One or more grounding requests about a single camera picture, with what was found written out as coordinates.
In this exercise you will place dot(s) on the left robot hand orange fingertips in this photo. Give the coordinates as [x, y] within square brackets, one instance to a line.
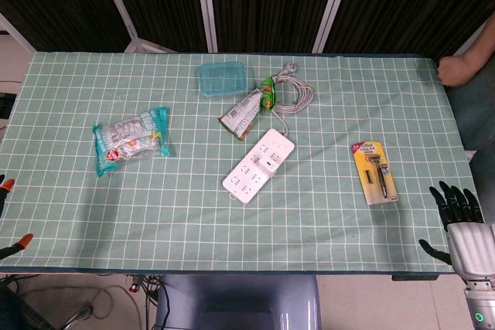
[7, 184]

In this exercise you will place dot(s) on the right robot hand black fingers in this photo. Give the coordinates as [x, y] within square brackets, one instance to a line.
[472, 247]

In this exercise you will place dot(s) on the person's bare hand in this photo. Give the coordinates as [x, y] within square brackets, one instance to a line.
[456, 71]

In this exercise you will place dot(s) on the white plug adapter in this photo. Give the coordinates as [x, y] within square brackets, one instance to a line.
[269, 164]

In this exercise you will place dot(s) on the white power strip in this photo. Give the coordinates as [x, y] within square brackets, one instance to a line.
[247, 179]

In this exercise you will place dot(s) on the person's bare forearm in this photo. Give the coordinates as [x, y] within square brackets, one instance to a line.
[481, 48]

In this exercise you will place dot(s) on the person's blue jeans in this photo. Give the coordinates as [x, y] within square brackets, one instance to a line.
[473, 113]

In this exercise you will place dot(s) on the yellow carded razor package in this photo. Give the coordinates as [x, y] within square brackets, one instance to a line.
[374, 173]

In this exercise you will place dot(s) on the teal clear snack bag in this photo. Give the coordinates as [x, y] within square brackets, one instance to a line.
[129, 140]

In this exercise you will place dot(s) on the red button on floor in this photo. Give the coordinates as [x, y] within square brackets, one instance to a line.
[134, 287]

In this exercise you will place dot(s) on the green checked tablecloth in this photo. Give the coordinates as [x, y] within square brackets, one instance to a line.
[193, 222]

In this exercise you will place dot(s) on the green white snack bag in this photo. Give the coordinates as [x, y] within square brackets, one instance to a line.
[247, 111]

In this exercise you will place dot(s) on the blue translucent plastic container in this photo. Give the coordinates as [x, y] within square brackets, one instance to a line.
[223, 79]

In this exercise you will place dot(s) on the grey-blue robot torso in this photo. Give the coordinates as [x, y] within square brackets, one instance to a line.
[237, 303]

